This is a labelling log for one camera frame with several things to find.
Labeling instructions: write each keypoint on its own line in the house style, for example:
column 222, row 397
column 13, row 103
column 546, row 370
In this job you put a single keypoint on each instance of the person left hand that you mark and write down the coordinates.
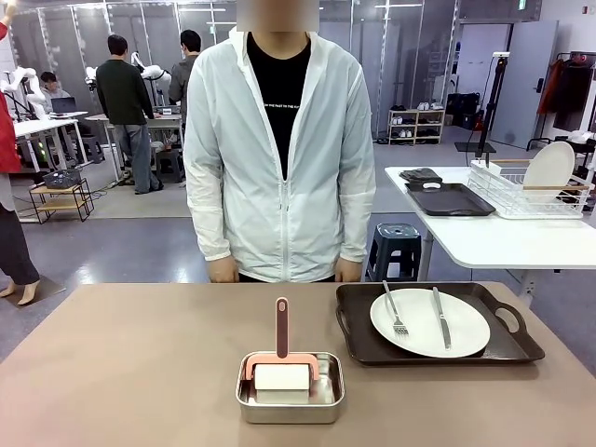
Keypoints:
column 347, row 271

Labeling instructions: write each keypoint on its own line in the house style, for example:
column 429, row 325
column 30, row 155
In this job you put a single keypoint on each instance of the person right hand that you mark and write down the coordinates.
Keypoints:
column 223, row 271

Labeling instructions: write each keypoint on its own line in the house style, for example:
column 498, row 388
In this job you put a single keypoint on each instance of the pink lint roller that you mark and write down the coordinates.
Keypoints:
column 281, row 326

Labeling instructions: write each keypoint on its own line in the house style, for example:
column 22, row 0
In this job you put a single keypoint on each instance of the black tray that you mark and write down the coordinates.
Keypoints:
column 449, row 200

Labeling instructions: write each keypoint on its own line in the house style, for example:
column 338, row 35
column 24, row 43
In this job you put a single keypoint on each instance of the dark brown serving tray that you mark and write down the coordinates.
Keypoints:
column 512, row 344

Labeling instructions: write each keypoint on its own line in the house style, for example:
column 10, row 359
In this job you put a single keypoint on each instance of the white oval plate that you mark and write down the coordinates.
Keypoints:
column 549, row 172

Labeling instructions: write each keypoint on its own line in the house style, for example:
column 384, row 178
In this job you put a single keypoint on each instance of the person left forearm white sleeve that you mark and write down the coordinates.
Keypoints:
column 358, row 219

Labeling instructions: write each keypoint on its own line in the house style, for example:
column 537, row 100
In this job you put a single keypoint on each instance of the person right forearm white sleeve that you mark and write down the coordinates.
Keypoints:
column 212, row 219

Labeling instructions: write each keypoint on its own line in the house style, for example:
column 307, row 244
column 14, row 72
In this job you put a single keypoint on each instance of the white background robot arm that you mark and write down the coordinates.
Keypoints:
column 32, row 90
column 151, row 72

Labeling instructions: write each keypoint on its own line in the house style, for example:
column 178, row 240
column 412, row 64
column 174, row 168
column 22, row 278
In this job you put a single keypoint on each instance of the blue-grey plastic stool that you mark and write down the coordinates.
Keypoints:
column 393, row 242

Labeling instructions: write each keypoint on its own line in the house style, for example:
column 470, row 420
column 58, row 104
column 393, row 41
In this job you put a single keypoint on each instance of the silver fork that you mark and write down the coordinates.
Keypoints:
column 393, row 307

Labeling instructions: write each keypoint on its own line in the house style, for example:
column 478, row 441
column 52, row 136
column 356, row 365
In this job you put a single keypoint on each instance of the large white round plate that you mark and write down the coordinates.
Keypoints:
column 423, row 326

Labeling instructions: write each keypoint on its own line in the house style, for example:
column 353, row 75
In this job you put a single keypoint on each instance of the person in white jacket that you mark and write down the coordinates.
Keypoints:
column 279, row 186

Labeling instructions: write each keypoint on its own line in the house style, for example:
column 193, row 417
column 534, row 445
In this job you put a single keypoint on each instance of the silver table knife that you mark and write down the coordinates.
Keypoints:
column 441, row 321

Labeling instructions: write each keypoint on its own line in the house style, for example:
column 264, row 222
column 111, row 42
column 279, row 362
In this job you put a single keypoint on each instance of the small dark step stool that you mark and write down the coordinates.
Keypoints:
column 170, row 163

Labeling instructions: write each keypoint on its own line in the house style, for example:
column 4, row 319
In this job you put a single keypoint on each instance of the dark grey folded cloth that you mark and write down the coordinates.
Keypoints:
column 421, row 174

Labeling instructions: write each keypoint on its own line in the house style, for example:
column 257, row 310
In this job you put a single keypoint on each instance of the rectangular steel tray container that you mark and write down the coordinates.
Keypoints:
column 288, row 412

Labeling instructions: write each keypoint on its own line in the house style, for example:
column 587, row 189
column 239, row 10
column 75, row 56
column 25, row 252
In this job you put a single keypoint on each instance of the wooden shoe shelf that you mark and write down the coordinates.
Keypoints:
column 416, row 125

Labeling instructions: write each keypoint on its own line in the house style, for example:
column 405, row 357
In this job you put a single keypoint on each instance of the white side table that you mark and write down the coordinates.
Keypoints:
column 512, row 242

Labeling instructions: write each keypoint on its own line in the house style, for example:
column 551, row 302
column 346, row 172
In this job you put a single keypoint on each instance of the grey mannequin base board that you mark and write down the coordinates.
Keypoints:
column 51, row 286

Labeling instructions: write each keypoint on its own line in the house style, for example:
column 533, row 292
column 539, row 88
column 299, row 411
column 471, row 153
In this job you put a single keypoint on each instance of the man in grey jacket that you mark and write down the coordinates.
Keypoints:
column 179, row 84

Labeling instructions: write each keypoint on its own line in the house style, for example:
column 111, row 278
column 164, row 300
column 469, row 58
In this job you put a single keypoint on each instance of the black equipment cases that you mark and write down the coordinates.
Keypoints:
column 463, row 112

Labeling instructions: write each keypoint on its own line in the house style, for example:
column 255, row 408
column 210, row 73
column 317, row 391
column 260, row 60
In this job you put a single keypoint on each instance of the man in dark green sweater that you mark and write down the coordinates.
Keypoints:
column 123, row 93

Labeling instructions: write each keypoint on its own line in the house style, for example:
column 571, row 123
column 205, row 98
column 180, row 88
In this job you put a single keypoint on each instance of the dark laptop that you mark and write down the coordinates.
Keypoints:
column 64, row 106

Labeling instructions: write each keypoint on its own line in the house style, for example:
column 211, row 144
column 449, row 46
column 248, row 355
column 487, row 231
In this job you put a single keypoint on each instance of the white office desk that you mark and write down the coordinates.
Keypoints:
column 46, row 125

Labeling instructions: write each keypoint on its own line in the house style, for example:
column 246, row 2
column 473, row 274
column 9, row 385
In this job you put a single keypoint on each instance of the seated person at desk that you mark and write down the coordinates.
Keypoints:
column 53, row 90

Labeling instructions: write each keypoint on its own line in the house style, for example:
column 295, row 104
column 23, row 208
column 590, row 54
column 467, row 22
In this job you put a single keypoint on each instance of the mannequin with red top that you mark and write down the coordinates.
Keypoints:
column 7, row 139

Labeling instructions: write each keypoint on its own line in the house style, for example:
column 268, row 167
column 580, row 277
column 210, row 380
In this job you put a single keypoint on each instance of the black utility cart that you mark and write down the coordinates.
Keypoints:
column 586, row 149

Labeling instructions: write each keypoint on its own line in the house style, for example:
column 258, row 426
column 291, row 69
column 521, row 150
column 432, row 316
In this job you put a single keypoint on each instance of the black coat rack with clothes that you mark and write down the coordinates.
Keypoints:
column 572, row 93

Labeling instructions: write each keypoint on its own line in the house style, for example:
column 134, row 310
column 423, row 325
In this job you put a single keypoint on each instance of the wooden shelf black frame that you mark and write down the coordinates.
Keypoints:
column 56, row 205

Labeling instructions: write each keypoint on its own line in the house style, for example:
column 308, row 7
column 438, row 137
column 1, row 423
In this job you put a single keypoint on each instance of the black tripod with camera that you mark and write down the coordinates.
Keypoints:
column 493, row 102

